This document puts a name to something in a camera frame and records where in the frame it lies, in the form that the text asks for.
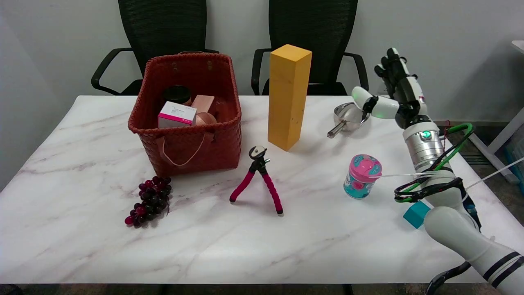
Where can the pink flexible mini tripod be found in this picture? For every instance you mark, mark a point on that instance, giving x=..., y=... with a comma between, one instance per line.
x=268, y=186

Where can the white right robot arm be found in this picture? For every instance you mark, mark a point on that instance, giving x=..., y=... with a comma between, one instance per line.
x=450, y=221

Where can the yellow rectangular box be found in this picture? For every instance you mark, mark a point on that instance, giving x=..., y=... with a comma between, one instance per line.
x=286, y=102

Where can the purple grape bunch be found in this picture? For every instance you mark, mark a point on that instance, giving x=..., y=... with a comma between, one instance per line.
x=151, y=200

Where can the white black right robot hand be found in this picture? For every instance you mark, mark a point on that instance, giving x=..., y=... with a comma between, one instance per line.
x=411, y=88

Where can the white pink carton box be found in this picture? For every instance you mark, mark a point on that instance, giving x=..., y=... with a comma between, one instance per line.
x=176, y=115

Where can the pale pink slim box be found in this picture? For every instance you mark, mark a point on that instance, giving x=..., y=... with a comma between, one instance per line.
x=203, y=103

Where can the white desk frame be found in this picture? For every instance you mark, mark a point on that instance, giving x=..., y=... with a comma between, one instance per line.
x=501, y=135

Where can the pink teal lidded cup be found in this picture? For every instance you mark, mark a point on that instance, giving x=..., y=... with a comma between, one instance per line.
x=362, y=176

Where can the copper tape roll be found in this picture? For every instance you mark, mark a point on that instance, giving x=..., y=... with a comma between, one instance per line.
x=206, y=119

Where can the red woven basket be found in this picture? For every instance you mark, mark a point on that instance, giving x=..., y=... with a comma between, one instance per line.
x=192, y=147

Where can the blue storage bin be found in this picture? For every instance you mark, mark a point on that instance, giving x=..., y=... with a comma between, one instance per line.
x=516, y=164

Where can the black lidded jar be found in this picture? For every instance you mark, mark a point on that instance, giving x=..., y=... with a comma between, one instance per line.
x=177, y=94

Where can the black mesh office chair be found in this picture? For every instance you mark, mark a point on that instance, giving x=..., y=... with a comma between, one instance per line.
x=163, y=28
x=315, y=24

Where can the teal cube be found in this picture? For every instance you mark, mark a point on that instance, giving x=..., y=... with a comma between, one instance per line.
x=415, y=213

